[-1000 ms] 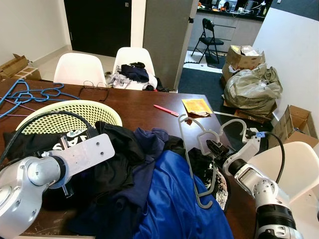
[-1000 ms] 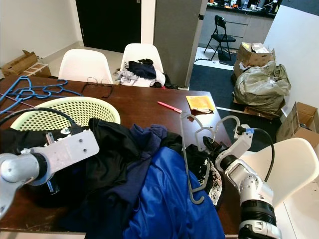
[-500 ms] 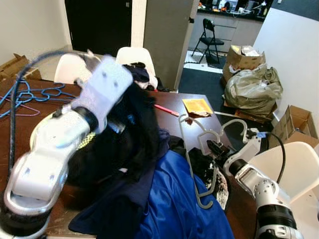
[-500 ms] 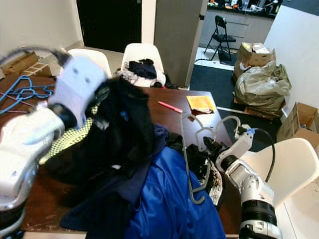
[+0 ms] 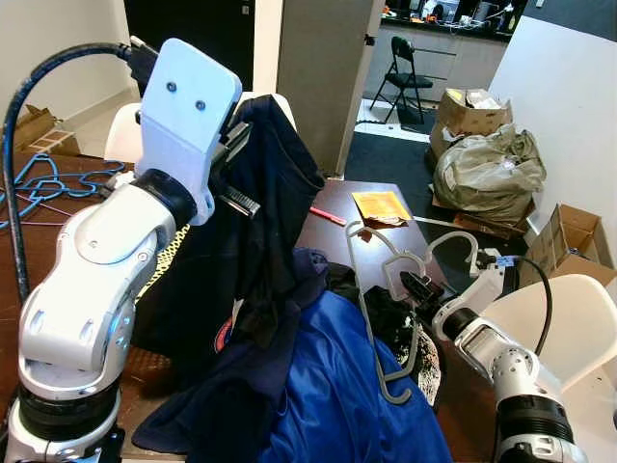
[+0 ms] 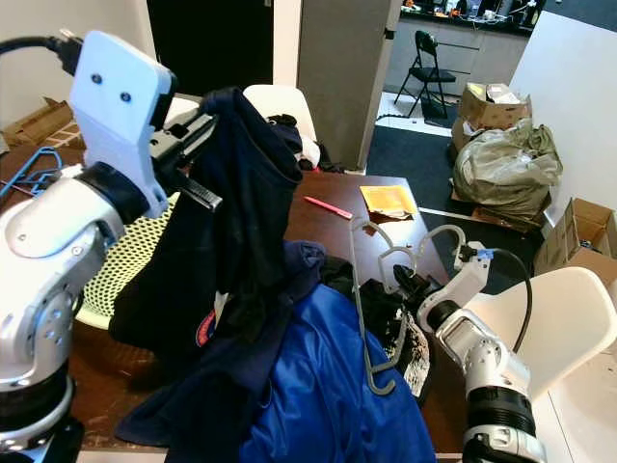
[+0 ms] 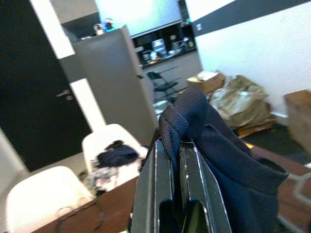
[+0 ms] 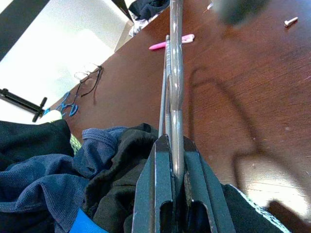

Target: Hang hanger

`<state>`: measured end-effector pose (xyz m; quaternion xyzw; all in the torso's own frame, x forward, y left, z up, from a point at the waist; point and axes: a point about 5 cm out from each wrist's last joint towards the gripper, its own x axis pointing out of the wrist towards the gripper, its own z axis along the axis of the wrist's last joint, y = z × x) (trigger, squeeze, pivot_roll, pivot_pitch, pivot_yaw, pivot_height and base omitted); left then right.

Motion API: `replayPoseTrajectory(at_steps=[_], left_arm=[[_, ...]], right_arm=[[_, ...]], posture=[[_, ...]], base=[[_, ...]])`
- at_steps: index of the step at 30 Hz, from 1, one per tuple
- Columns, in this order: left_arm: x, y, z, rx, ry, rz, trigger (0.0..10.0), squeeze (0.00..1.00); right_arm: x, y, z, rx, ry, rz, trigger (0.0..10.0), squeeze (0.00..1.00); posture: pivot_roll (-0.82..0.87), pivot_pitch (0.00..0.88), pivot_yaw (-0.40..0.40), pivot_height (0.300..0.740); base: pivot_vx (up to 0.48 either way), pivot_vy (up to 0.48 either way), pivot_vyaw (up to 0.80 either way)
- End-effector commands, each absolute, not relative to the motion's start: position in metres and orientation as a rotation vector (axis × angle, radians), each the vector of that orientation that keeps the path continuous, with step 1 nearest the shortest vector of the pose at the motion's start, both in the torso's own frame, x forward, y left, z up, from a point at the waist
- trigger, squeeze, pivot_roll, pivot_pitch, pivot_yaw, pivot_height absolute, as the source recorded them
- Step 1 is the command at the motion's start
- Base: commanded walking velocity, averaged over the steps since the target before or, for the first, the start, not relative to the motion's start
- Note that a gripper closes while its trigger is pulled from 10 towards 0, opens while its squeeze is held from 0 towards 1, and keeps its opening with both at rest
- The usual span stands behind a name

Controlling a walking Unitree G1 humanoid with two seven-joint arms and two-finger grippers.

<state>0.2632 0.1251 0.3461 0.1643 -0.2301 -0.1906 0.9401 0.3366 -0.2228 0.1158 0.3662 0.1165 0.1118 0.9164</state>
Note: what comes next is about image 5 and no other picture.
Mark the navy blue garment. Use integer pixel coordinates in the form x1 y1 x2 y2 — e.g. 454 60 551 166
130 246 334 463

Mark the green plastic basket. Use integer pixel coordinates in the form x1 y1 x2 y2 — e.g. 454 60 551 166
140 227 194 300

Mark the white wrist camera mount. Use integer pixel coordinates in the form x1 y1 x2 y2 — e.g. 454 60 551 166
463 256 512 314
138 39 244 228

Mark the olive plastic bag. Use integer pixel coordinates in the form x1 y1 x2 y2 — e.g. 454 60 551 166
432 123 548 225

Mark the grey plastic hanger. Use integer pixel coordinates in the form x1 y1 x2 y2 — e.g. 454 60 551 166
345 220 483 406

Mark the blue wire hanger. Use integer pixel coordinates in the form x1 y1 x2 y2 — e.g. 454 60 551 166
0 152 131 232

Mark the black folding chair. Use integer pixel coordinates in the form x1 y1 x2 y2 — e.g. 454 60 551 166
371 36 435 124

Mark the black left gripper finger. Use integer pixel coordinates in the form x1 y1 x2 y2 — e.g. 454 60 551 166
220 188 261 218

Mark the small cardboard box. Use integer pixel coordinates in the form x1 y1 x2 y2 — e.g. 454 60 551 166
525 203 616 286

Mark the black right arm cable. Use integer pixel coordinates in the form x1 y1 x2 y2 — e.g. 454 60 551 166
487 253 553 356

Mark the yellow envelope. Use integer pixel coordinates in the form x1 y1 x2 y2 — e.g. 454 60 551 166
350 190 414 228

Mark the black Petronas printed shirt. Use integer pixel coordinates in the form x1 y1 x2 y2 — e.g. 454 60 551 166
130 95 327 353

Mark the royal blue jersey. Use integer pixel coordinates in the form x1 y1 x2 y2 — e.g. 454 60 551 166
258 289 452 463

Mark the grey kitchen counter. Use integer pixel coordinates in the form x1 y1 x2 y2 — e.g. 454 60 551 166
371 0 526 97

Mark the black white patterned garment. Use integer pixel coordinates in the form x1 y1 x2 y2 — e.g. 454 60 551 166
328 265 444 406

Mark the pink pen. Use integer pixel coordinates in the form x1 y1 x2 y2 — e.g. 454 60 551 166
308 205 348 228

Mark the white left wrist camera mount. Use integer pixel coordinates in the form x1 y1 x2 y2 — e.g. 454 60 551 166
138 39 244 228

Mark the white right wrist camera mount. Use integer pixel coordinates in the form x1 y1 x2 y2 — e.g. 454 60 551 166
463 256 512 314

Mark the flat open cardboard box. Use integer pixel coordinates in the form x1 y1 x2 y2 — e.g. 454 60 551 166
0 104 83 157

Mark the black door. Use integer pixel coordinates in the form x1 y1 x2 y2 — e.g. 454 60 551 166
123 0 255 93

